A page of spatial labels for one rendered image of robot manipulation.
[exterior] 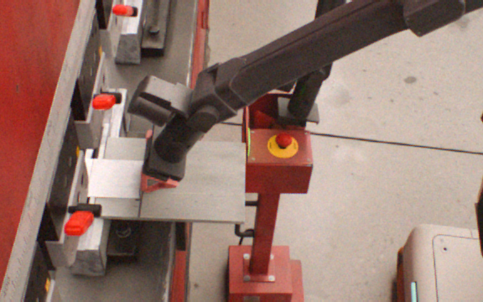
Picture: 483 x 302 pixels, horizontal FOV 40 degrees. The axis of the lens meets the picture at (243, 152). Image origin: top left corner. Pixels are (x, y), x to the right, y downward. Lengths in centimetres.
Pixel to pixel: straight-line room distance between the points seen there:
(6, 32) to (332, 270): 180
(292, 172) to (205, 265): 79
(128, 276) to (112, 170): 20
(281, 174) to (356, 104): 127
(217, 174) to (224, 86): 30
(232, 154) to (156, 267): 25
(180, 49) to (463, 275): 105
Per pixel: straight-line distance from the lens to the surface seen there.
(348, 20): 87
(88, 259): 121
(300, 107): 157
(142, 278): 125
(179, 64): 160
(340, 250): 234
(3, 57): 63
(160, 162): 110
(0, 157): 63
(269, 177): 156
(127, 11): 106
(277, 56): 91
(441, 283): 203
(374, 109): 279
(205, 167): 123
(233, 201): 118
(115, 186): 121
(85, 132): 99
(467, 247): 212
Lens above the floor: 197
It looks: 50 degrees down
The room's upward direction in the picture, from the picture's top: 5 degrees clockwise
